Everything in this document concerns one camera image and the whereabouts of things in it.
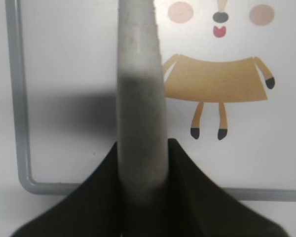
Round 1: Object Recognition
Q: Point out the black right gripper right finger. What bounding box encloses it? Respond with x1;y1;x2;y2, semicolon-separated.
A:
168;138;288;237

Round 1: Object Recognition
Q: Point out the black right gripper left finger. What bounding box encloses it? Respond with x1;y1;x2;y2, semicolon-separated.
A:
13;144;121;237

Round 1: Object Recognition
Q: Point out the knife with white handle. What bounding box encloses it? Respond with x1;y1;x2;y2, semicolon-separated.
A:
116;0;169;237

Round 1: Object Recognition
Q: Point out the white deer cutting board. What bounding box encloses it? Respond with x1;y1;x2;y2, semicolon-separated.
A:
5;0;296;201

